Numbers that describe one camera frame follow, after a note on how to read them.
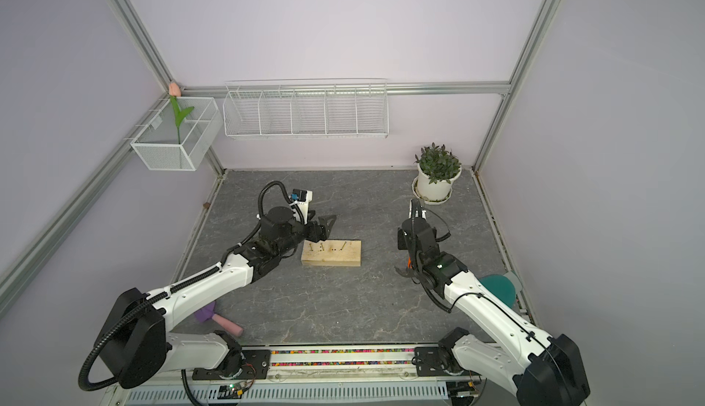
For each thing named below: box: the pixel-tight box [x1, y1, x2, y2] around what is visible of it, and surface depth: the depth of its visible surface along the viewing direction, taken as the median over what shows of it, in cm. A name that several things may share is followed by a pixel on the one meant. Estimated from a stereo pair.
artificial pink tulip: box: [167, 82, 195, 145], surface depth 91 cm
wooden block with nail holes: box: [301, 238, 362, 267], surface depth 93 cm
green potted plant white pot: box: [413, 142, 462, 202], surface depth 101 cm
